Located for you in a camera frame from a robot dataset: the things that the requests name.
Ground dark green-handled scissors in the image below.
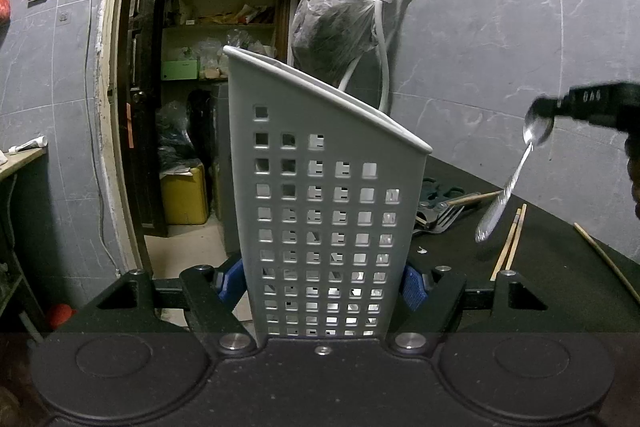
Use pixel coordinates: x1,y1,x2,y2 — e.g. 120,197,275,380
421,178,467,204

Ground white hose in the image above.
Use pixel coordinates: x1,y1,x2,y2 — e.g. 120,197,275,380
339,0,392,116

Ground wooden chopstick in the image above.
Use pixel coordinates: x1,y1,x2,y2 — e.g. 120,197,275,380
573,222,640,303
504,203,528,272
490,207,521,282
447,190,503,208

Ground white perforated plastic basket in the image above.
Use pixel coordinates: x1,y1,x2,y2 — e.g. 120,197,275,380
222,45,434,341

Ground dark wooden door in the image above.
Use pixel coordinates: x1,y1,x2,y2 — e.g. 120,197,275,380
119,0,170,239

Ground door frame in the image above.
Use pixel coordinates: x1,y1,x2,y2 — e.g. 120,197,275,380
94,0,362,276

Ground wooden shelf unit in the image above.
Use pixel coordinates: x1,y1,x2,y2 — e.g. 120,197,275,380
161,0,297,84

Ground red-lidded jar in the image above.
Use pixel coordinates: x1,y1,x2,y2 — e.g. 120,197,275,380
47,303,77,329

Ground thin wall cable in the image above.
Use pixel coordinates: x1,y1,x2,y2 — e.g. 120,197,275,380
84,0,121,276

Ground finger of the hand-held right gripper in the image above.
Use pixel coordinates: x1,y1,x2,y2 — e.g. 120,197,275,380
527,80,640,130

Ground metal spoon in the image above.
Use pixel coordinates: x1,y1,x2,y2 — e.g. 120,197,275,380
473,109,556,244

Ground white tube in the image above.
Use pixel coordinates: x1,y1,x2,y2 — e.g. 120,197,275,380
7,135,47,154

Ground dark grey appliance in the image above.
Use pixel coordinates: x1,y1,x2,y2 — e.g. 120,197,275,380
212,82,237,258

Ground black plastic bag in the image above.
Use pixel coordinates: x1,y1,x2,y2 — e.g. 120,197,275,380
156,101,202,175

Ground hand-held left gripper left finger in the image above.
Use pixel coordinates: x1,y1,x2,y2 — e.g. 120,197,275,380
55,257,254,354

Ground metal fork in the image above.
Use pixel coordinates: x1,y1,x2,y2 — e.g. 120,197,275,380
413,199,469,236

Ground green box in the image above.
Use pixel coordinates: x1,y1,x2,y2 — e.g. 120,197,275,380
160,60,200,82

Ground yellow jerrycan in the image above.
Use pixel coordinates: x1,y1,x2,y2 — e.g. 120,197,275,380
159,159,210,226

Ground grey plastic bag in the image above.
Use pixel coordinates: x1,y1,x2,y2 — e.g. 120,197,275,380
289,0,377,84

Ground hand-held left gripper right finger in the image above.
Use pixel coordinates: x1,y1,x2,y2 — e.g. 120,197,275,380
387,264,591,354

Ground wooden side shelf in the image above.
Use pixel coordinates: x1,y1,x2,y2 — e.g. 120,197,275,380
0,146,49,182

